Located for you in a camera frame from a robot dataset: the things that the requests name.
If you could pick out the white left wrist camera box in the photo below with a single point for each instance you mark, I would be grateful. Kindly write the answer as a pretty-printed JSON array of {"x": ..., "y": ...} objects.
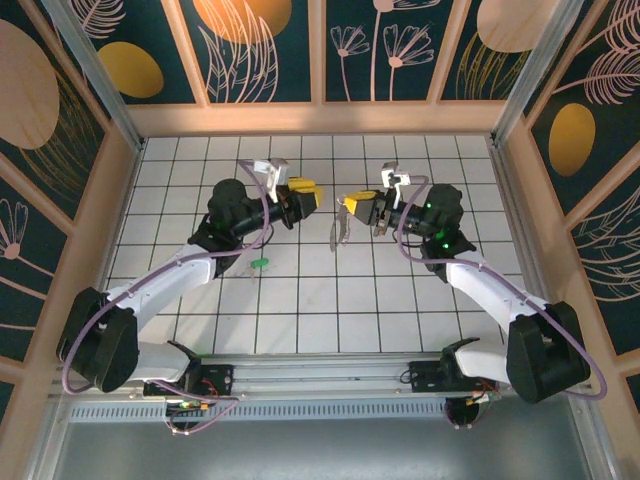
[{"x": 274, "y": 172}]

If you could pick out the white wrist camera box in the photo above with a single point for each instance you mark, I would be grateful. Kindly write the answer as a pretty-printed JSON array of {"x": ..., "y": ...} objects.
[
  {"x": 274, "y": 172},
  {"x": 392, "y": 175}
]

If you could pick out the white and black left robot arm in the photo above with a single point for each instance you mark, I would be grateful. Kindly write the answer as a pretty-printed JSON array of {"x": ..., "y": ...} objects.
[{"x": 160, "y": 280}]

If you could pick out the long aluminium base rail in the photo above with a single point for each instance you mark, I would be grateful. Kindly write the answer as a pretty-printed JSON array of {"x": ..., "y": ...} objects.
[{"x": 320, "y": 372}]

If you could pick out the aluminium corner post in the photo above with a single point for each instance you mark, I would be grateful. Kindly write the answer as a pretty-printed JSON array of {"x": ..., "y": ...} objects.
[
  {"x": 95, "y": 75},
  {"x": 533, "y": 75}
]

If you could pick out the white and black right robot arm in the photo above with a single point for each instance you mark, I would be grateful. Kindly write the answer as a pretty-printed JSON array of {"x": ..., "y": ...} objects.
[{"x": 485, "y": 290}]

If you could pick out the green-headed key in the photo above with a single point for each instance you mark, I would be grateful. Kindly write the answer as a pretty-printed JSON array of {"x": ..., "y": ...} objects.
[{"x": 260, "y": 262}]

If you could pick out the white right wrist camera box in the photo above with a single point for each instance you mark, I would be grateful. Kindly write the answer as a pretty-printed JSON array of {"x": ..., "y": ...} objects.
[{"x": 392, "y": 175}]

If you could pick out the aluminium side rail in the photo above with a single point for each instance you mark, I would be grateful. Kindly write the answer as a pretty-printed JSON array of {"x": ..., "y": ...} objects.
[
  {"x": 510, "y": 200},
  {"x": 120, "y": 210}
]

